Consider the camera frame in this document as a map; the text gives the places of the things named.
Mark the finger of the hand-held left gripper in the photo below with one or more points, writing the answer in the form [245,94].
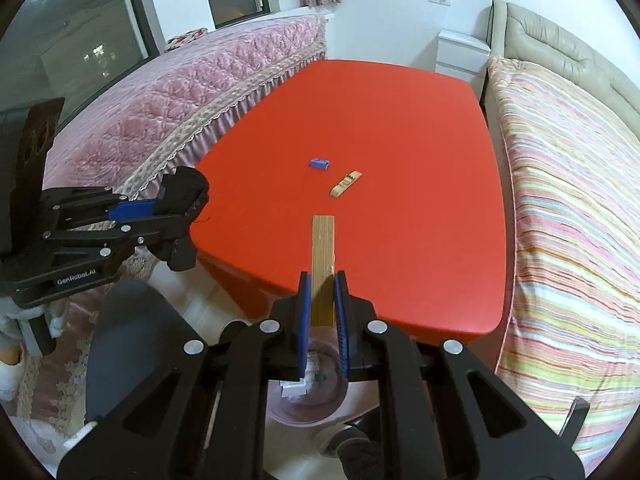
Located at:
[132,211]
[125,236]

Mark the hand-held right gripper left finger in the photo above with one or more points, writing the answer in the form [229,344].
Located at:
[303,325]

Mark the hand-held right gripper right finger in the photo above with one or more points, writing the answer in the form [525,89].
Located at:
[341,325]

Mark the black sock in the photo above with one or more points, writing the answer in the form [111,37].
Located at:
[182,187]

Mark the wooden stick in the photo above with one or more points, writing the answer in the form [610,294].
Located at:
[323,260]

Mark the pink plastic bin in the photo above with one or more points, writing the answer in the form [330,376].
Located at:
[320,410]

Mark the person's left hand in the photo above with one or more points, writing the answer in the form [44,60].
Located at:
[57,320]

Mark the person's grey trouser leg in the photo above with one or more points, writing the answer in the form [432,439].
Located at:
[130,340]

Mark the pink patterned rug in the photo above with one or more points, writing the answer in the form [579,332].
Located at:
[70,385]

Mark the brown carved wooden chair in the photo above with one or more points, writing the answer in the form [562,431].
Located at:
[37,135]

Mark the pink quilted bedspread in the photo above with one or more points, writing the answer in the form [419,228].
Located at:
[175,95]

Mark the black slipper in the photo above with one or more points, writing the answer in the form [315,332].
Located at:
[360,455]

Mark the notched wooden piece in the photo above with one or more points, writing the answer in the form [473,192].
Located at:
[345,184]

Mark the small blue block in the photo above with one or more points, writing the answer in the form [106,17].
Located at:
[319,164]

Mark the red table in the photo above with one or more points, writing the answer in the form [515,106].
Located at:
[400,160]

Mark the pink patterned cushion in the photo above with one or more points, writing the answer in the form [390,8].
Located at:
[186,39]

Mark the large dark window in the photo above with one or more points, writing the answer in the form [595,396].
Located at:
[75,35]

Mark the striped bed with beige headboard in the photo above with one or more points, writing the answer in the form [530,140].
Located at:
[565,235]

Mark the dark slanted bar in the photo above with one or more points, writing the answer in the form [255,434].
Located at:
[575,415]

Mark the white nightstand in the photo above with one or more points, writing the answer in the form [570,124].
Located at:
[460,55]

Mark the beige padded headboard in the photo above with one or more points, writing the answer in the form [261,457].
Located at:
[565,50]

